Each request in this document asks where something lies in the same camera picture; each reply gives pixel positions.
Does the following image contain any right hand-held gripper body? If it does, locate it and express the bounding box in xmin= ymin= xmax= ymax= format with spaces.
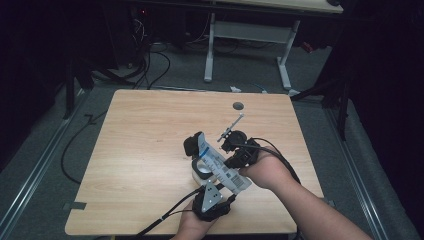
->
xmin=217 ymin=112 xmax=262 ymax=170

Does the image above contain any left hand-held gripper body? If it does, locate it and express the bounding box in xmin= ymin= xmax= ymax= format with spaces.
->
xmin=192 ymin=179 xmax=239 ymax=223

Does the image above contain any clear glass cup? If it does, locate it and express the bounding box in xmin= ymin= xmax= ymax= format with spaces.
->
xmin=190 ymin=157 xmax=219 ymax=187

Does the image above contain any white blue-print food packet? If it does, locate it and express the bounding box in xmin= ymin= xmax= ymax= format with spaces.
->
xmin=196 ymin=131 xmax=253 ymax=196

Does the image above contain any person's right hand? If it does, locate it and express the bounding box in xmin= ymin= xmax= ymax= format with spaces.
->
xmin=239 ymin=149 xmax=296 ymax=192

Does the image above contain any person's left hand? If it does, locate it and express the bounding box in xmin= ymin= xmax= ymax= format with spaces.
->
xmin=171 ymin=208 xmax=219 ymax=240

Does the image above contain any black stand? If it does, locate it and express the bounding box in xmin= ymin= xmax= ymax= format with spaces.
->
xmin=62 ymin=58 xmax=96 ymax=120
xmin=289 ymin=74 xmax=355 ymax=142

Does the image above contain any white-framed desk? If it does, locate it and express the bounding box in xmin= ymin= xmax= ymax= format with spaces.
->
xmin=203 ymin=0 xmax=345 ymax=98

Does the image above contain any dark computer tower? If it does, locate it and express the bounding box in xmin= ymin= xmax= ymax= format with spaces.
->
xmin=108 ymin=4 xmax=152 ymax=69

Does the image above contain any grey tape piece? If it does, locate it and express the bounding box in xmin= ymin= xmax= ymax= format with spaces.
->
xmin=62 ymin=201 xmax=88 ymax=212

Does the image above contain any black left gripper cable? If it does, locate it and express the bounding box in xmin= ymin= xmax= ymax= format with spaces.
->
xmin=134 ymin=185 xmax=205 ymax=238

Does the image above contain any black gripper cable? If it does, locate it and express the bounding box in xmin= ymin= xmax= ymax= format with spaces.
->
xmin=134 ymin=185 xmax=205 ymax=238
xmin=233 ymin=136 xmax=303 ymax=186

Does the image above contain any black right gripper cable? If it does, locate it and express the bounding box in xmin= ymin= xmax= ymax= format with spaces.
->
xmin=233 ymin=136 xmax=303 ymax=186

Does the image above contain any bundle of black cables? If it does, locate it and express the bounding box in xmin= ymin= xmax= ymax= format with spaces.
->
xmin=131 ymin=41 xmax=172 ymax=91

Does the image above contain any metal floor rail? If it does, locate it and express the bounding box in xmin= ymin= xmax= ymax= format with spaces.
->
xmin=0 ymin=88 xmax=93 ymax=236
xmin=324 ymin=106 xmax=393 ymax=240

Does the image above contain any black floor cable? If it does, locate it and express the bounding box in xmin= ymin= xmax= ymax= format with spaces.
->
xmin=60 ymin=110 xmax=109 ymax=185

